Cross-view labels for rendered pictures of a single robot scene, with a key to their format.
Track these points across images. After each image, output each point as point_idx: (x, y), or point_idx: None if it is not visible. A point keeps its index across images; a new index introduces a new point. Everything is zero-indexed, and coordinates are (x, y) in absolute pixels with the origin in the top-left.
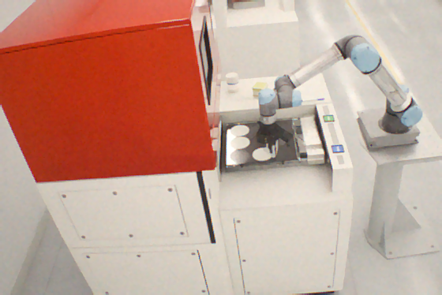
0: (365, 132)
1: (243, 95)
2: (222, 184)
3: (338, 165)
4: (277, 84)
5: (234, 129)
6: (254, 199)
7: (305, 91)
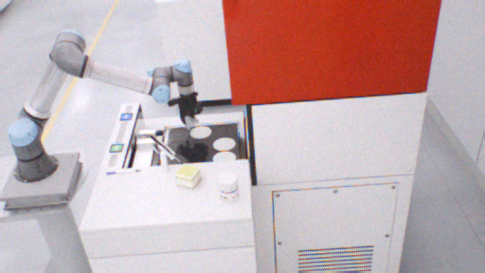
0: (76, 169)
1: (215, 183)
2: (243, 130)
3: (133, 104)
4: (168, 82)
5: (230, 159)
6: (214, 119)
7: (125, 188)
